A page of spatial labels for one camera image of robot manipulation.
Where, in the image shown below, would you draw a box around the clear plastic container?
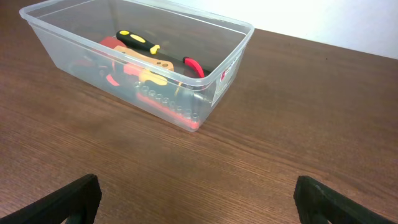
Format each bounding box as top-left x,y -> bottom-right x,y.
19,0 -> 254,131

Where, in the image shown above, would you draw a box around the red diagonal cutters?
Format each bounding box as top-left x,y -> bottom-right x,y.
183,57 -> 205,78

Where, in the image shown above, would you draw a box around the orange socket bit rail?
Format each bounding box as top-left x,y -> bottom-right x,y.
133,80 -> 199,130

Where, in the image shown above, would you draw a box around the orange scraper wooden handle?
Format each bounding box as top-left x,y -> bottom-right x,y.
100,37 -> 174,71

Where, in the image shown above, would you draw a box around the metal file yellow black handle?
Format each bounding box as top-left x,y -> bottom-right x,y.
116,30 -> 185,63

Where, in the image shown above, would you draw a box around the orange black needle-nose pliers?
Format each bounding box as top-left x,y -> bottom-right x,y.
68,57 -> 139,88

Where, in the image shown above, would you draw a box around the yellow black stubby screwdriver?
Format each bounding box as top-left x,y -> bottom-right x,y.
139,70 -> 212,103

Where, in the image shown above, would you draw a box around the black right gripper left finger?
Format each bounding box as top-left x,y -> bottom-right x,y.
1,174 -> 102,224

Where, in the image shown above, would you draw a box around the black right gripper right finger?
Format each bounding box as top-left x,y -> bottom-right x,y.
294,175 -> 395,224

